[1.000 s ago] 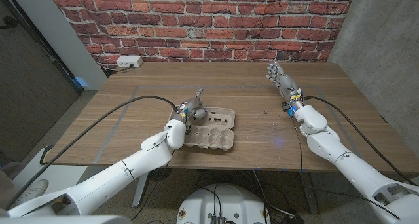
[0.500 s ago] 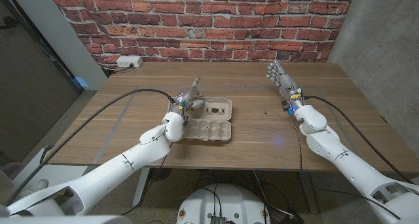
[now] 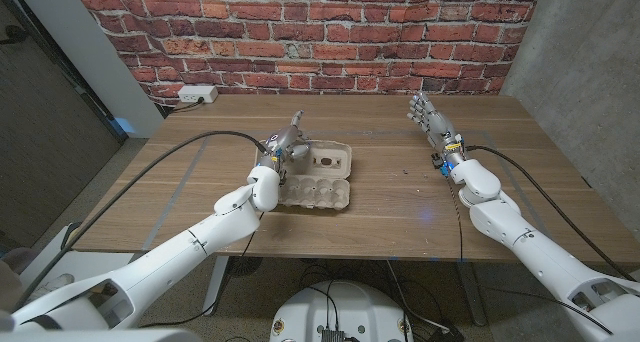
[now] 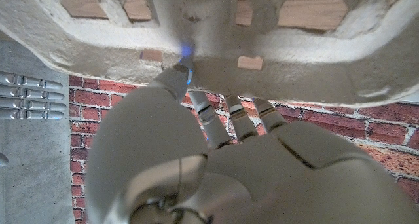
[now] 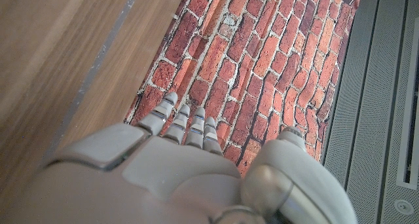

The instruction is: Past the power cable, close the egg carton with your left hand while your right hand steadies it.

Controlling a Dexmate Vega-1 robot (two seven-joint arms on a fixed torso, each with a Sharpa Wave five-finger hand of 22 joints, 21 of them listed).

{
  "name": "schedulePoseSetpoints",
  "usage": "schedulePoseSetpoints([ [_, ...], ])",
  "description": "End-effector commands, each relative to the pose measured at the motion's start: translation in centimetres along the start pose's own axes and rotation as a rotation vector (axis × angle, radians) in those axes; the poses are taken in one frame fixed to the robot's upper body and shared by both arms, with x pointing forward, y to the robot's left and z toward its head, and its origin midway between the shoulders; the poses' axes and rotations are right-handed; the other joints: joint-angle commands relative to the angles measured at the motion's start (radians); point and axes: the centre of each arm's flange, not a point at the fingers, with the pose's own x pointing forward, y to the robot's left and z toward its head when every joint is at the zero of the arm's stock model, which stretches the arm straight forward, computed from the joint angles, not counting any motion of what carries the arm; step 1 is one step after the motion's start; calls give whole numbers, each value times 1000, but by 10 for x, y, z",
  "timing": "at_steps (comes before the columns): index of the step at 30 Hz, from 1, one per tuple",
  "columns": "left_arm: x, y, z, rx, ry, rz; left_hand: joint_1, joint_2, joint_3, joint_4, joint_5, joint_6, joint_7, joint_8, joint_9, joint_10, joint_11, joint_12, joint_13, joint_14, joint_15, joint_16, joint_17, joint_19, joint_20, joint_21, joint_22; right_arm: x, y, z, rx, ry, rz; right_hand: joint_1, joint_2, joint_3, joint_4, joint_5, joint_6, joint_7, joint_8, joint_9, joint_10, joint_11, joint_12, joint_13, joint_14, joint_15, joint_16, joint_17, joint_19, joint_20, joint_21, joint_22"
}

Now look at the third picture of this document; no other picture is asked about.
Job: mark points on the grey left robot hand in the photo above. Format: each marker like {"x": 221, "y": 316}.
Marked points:
{"x": 282, "y": 142}

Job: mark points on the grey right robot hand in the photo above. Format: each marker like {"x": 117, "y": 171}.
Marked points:
{"x": 440, "y": 127}

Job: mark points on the brown cardboard egg carton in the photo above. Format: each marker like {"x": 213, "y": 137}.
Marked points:
{"x": 325, "y": 192}

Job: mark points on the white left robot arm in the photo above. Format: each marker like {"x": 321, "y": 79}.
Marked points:
{"x": 175, "y": 257}

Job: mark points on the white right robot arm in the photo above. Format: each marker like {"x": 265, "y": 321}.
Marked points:
{"x": 540, "y": 252}

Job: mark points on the white power strip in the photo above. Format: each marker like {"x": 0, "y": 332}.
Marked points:
{"x": 197, "y": 93}

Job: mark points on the black power adapter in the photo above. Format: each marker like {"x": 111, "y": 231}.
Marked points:
{"x": 445, "y": 333}

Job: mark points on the red brick printed backdrop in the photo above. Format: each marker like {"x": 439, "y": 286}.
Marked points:
{"x": 325, "y": 32}

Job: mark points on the black round floor disc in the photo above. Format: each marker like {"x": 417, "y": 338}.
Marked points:
{"x": 245, "y": 266}

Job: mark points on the white table leg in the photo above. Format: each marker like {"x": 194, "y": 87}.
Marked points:
{"x": 216, "y": 287}

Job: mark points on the grey table leg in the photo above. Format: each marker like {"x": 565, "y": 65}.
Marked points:
{"x": 472, "y": 297}

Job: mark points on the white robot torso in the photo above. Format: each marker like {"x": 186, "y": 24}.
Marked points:
{"x": 350, "y": 307}

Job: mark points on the dark grey door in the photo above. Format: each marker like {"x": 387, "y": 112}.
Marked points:
{"x": 45, "y": 147}

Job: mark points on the white shoe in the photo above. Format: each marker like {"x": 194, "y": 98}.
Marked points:
{"x": 50, "y": 287}

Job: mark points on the person leg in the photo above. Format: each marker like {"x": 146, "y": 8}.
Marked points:
{"x": 12, "y": 277}

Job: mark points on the white flat base plate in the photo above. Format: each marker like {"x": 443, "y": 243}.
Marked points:
{"x": 52, "y": 256}

